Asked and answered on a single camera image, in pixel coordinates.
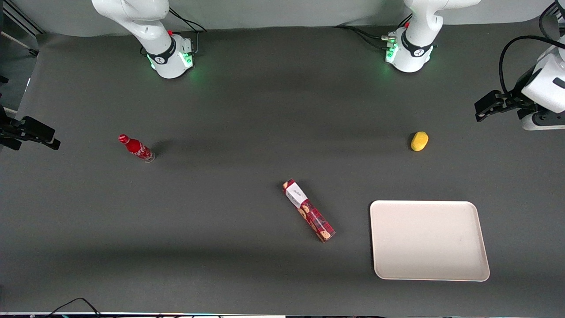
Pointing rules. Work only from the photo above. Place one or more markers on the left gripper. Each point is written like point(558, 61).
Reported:
point(515, 100)

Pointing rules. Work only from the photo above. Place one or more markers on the dark metal frame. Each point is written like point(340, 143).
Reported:
point(17, 22)

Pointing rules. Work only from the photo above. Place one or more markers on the yellow lemon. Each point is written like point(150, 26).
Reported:
point(419, 141)

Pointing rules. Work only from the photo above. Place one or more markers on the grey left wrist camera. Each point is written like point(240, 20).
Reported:
point(547, 121)

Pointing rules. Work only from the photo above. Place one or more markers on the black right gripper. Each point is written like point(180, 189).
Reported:
point(9, 130)

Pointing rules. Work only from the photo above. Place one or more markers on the red cola bottle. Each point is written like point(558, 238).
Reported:
point(137, 149)

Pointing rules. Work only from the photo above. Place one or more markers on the cream plastic tray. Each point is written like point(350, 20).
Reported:
point(428, 240)

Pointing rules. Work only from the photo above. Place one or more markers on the red tartan cookie box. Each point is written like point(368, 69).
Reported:
point(309, 211)

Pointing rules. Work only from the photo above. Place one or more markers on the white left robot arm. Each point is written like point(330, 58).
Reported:
point(419, 26)

